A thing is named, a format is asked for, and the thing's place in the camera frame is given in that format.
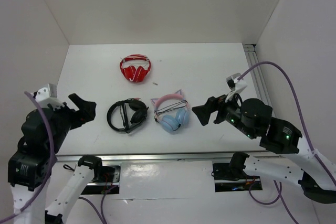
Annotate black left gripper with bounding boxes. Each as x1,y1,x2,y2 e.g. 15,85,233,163
48,92,96,152

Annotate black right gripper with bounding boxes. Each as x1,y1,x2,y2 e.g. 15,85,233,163
190,87,255,138

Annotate black headset with microphone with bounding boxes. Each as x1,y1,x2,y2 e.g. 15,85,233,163
106,98,149,134

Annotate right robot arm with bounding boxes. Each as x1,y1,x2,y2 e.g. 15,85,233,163
192,95,335,204

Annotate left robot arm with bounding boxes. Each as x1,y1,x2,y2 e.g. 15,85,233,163
1,92,104,223

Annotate pink blue cat-ear headphones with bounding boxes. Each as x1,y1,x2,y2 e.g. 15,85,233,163
151,89,191,133

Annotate red headphones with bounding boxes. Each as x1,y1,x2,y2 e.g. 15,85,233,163
119,54,152,83

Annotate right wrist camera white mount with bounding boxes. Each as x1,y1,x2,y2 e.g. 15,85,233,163
225,73,247,102

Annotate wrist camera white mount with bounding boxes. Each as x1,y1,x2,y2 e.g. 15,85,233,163
225,73,247,102
32,83,64,110

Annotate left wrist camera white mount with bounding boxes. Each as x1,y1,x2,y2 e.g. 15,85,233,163
32,83,64,110

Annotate aluminium front rail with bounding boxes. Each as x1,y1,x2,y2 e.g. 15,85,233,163
57,151,281,163

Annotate aluminium rail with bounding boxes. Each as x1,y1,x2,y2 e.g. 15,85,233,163
57,151,281,163
243,44,271,106

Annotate aluminium right side rail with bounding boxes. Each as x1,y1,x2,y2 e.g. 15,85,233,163
243,44,271,106

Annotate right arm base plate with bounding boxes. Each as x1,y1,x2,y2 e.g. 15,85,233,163
211,163,263,193

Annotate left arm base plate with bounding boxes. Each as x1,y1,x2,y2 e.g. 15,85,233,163
81,165,121,195

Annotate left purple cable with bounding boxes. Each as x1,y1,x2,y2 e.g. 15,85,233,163
0,91,58,222

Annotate purple cable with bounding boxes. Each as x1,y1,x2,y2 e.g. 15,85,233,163
237,61,336,224
0,91,58,222

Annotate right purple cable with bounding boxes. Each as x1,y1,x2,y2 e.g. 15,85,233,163
237,61,336,224

